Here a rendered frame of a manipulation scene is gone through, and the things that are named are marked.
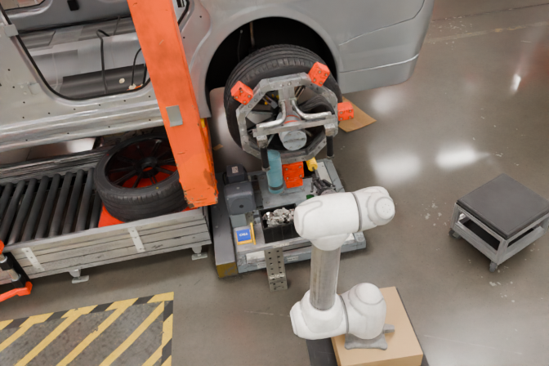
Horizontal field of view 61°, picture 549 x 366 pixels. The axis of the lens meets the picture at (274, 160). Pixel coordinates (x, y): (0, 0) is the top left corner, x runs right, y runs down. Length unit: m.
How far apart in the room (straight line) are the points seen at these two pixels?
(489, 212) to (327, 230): 1.52
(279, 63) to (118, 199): 1.24
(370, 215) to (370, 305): 0.56
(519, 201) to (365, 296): 1.31
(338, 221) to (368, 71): 1.59
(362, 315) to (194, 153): 1.10
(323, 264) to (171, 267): 1.58
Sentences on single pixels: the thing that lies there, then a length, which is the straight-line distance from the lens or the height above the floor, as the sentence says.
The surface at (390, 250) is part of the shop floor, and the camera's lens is 2.99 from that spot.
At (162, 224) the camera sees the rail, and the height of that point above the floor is 0.36.
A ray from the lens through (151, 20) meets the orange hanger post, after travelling 2.02.
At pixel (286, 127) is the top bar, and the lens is 2.28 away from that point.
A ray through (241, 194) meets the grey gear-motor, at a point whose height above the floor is 0.40.
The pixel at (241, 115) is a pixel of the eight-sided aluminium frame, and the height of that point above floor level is 0.96.
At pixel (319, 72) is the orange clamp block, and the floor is 1.14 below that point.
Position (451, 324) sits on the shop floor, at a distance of 2.75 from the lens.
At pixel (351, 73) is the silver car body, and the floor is 0.88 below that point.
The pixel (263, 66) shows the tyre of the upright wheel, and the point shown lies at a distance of 2.42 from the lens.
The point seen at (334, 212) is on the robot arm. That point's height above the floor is 1.25.
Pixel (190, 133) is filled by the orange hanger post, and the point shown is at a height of 1.01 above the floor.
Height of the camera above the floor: 2.30
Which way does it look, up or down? 40 degrees down
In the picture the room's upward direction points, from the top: 7 degrees counter-clockwise
